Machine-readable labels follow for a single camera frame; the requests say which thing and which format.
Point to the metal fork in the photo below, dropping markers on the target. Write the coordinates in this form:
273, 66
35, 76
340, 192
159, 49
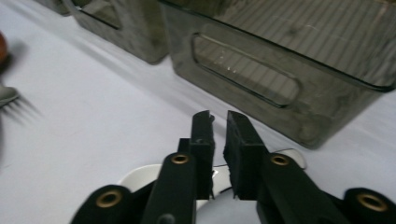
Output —
7, 95

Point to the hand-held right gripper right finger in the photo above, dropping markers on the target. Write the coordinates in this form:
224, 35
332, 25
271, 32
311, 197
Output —
246, 161

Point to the clear grey plastic bin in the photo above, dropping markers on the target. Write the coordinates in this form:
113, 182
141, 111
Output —
140, 34
317, 102

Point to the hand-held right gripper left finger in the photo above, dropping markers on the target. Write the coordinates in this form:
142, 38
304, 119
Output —
202, 155

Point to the brown wooden spoon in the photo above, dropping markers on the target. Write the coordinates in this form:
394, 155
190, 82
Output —
2, 46

